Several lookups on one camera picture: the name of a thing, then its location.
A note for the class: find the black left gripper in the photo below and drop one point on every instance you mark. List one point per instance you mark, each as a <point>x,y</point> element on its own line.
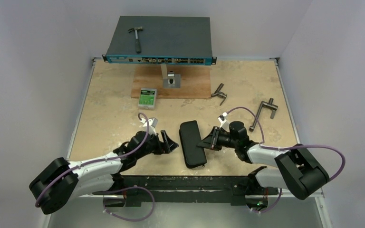
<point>161,147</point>

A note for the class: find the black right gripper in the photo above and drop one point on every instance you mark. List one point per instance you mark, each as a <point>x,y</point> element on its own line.
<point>215,138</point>

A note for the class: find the black zipper tool case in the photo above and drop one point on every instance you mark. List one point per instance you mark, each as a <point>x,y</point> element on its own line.
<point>194,156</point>

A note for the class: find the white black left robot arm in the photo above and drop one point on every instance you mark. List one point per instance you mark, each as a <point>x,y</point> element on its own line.
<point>64,180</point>

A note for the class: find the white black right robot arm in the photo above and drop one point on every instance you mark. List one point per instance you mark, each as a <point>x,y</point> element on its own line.
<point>296,169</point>

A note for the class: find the green grey device box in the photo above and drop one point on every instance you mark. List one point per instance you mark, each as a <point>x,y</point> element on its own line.
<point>147,98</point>

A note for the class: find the brown wooden board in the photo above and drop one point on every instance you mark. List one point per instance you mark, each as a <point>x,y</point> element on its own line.
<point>195,81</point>

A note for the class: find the small grey hammer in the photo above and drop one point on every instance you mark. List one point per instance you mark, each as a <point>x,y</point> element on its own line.
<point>137,43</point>

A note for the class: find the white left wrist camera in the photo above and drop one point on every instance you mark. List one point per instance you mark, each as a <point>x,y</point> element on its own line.
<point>149,125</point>

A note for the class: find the small metal door handle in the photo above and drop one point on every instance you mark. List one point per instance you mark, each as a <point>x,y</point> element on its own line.
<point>219,93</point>

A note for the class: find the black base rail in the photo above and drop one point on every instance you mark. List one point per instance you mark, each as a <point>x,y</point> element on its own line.
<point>235,190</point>

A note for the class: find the metal bracket stand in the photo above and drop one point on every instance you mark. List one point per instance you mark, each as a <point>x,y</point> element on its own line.
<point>170,79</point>

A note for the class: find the grey network switch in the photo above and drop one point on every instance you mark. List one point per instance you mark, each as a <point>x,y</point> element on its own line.
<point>164,40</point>

